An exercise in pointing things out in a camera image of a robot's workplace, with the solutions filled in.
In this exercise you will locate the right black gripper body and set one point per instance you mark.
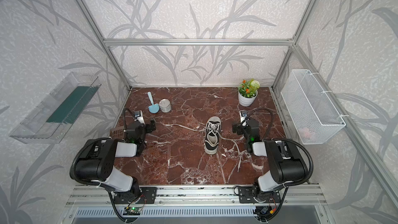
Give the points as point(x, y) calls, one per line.
point(241, 127)

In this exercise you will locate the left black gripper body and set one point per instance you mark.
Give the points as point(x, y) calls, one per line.
point(146, 127)

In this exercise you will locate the black white canvas sneaker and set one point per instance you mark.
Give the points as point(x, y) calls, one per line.
point(212, 135)

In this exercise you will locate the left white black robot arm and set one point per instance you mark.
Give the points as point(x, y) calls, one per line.
point(94, 163)

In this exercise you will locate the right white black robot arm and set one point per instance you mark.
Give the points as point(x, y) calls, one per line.
point(290, 163)

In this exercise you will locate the light blue scoop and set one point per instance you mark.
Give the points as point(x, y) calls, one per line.
point(153, 108)

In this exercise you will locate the silver tin can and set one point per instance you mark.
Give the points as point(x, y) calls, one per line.
point(165, 106)

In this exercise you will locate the potted plant white pot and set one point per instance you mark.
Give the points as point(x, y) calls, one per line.
point(247, 92)

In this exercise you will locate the pink object in basket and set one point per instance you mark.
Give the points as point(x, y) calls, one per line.
point(306, 133)

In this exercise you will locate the green circuit board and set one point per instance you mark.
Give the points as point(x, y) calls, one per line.
point(132, 211)

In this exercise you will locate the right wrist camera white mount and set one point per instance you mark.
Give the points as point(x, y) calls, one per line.
point(243, 115)

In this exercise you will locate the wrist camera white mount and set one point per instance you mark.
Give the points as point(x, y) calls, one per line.
point(138, 115)
point(243, 115)

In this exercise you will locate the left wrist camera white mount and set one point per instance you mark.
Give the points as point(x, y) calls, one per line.
point(138, 115)

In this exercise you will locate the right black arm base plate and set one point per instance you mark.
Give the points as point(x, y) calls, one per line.
point(252, 194)

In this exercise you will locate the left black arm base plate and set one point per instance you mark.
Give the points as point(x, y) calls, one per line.
point(146, 195)

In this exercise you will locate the white wire basket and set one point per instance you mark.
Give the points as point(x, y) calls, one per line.
point(310, 107)

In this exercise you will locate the right controller board with wires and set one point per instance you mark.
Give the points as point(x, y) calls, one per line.
point(264, 211)

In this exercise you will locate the aluminium front rail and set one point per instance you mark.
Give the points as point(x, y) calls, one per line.
point(195, 195)

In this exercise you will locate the clear plastic wall tray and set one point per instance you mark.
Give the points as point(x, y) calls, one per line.
point(49, 122)

